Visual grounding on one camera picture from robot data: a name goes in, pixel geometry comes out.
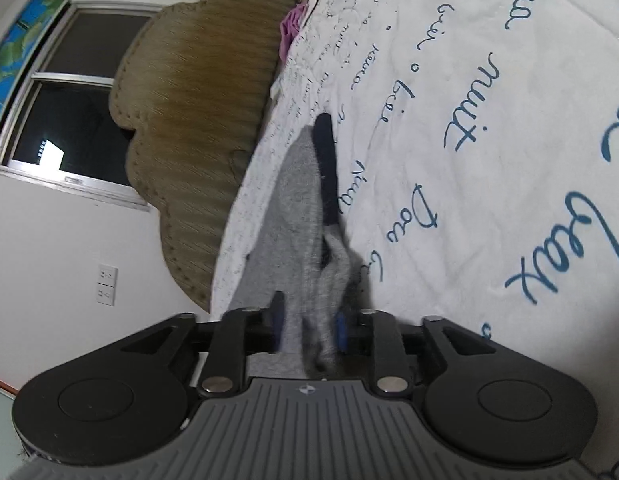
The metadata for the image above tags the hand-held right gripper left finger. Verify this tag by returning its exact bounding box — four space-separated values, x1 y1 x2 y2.
120 290 285 400

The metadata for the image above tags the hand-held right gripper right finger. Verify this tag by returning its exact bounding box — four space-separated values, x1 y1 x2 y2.
334 310 496 398

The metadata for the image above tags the grey sweater with navy sleeves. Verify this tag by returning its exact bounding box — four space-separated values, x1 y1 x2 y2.
230 112 375 381

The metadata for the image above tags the white script-printed blanket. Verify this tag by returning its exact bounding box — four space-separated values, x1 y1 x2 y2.
210 0 619 480

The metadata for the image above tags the olive padded headboard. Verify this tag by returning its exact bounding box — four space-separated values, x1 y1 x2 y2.
110 0 315 314

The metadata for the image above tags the white-framed window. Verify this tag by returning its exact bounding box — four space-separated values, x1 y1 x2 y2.
0 1 166 207

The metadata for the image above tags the pink cloth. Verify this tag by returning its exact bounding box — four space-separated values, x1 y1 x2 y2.
278 2 310 62

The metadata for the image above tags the blue green curtain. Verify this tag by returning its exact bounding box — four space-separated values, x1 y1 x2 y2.
0 0 73 128

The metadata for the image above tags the white wall socket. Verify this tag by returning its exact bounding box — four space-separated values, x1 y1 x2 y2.
96 263 119 307

